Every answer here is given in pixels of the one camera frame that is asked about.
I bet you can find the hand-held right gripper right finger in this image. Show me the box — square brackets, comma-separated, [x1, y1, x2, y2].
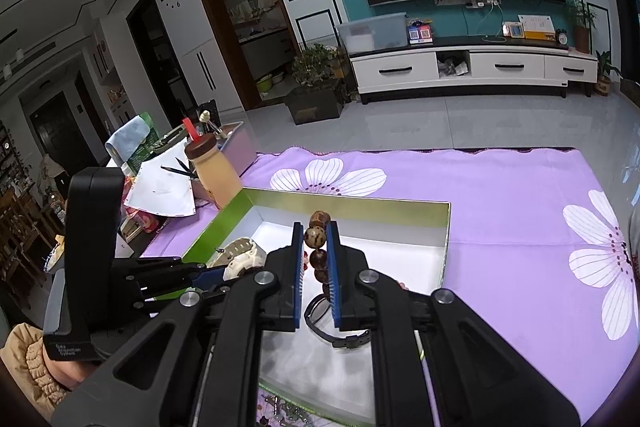
[326, 221, 583, 427]

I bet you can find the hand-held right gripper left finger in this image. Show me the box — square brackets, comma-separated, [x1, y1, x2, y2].
[50, 221, 307, 427]

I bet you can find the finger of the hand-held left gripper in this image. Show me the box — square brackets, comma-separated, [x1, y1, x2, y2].
[112, 256, 208, 280]
[127, 268, 238, 315]

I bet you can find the cream wrist watch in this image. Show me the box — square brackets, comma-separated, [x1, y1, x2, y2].
[206, 237, 268, 283]

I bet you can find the brown wooden bead bracelet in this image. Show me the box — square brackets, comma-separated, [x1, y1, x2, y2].
[303, 209, 337, 308]

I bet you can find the green cardboard box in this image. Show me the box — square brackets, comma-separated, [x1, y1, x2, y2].
[182, 187, 452, 427]

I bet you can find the black wrist watch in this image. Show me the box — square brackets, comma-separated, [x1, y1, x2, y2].
[303, 294, 373, 350]

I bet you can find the person's left forearm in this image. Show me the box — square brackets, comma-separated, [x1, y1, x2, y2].
[0, 322, 101, 423]

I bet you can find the wooden chair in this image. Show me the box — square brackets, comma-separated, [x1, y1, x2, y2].
[0, 189, 56, 298]

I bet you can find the white paper sheet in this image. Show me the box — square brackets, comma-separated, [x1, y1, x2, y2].
[124, 139, 201, 218]

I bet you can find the tan bear bottle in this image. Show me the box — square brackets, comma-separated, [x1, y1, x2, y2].
[185, 134, 243, 210]

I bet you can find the green carton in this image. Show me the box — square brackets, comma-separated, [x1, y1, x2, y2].
[122, 112, 161, 172]

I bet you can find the light blue cloth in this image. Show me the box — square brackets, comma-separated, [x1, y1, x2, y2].
[105, 114, 151, 162]

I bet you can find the pen holder with pens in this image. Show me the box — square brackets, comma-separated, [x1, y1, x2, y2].
[192, 109, 257, 202]

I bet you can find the purple floral tablecloth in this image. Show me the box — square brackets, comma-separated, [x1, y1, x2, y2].
[137, 147, 640, 427]

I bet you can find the potted plant in box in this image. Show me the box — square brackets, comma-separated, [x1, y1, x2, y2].
[285, 79, 346, 125]

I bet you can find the leafy plant cluster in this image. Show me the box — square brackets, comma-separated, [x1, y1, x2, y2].
[290, 44, 348, 90]

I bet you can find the white tv cabinet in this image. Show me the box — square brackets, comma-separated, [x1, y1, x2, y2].
[348, 38, 599, 105]

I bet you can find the clear storage bin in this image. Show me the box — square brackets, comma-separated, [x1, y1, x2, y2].
[336, 13, 408, 55]

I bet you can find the small blue red display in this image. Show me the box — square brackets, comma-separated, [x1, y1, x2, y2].
[406, 21, 433, 45]

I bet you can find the yellow flat box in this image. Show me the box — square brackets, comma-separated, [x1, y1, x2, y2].
[517, 14, 557, 42]

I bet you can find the small potted plant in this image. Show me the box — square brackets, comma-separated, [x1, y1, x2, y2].
[595, 51, 623, 98]

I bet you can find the tall potted plant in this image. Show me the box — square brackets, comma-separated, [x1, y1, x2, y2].
[565, 0, 598, 54]

